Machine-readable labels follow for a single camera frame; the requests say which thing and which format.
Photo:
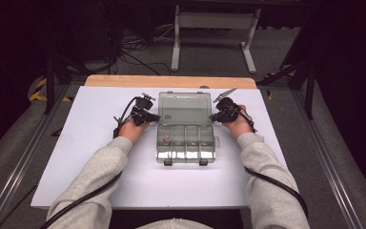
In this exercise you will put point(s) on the aluminium floor rail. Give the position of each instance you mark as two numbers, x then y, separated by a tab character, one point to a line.
19	165
330	165

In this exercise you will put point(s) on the person's left hand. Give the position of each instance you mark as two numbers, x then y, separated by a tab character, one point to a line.
130	132

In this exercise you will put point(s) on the person's dark pants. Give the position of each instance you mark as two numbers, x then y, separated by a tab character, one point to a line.
124	219

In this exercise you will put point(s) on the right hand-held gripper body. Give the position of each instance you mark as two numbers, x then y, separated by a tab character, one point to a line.
227	109

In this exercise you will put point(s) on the person's grey hooded top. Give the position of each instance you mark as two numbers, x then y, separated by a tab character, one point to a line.
174	224

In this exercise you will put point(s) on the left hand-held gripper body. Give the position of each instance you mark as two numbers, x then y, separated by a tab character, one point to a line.
143	105

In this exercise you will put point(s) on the wooden table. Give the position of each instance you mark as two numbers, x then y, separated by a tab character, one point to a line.
139	81

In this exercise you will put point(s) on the black tripod stand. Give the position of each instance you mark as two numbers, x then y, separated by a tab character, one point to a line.
309	95
49	86

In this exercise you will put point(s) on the smoky clear compartment box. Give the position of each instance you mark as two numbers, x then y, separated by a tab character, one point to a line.
184	109

